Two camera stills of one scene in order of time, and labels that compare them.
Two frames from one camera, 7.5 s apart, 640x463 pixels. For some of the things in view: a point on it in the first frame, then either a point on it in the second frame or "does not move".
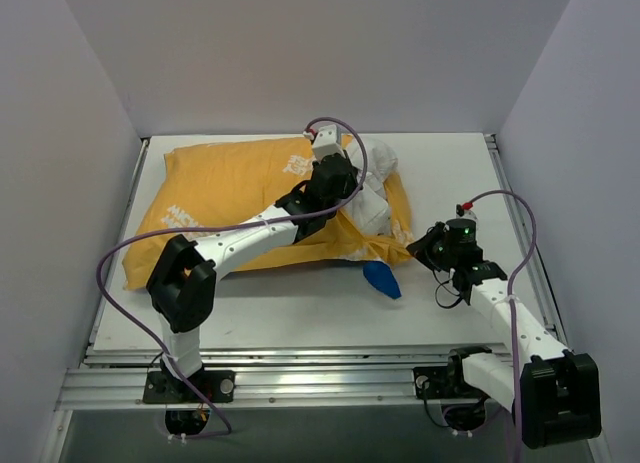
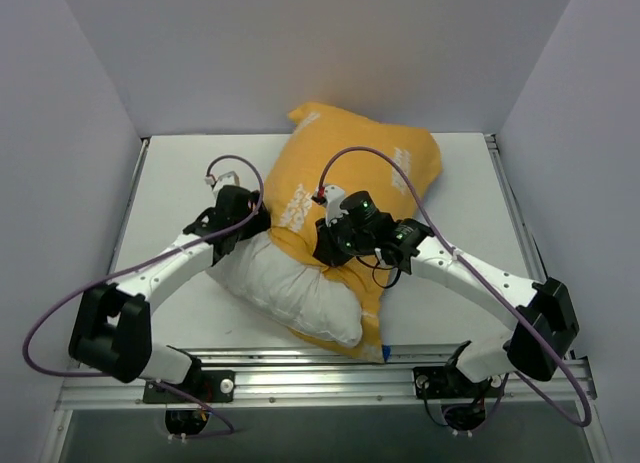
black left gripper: x=345 y=176 to x=255 y=215
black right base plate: x=433 y=383 does not move
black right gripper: x=423 y=248 to x=326 y=244
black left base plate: x=218 y=386 does not move
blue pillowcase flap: x=380 y=275 to x=387 y=352
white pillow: x=370 y=209 to x=302 y=293
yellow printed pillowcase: x=199 y=189 to x=320 y=147
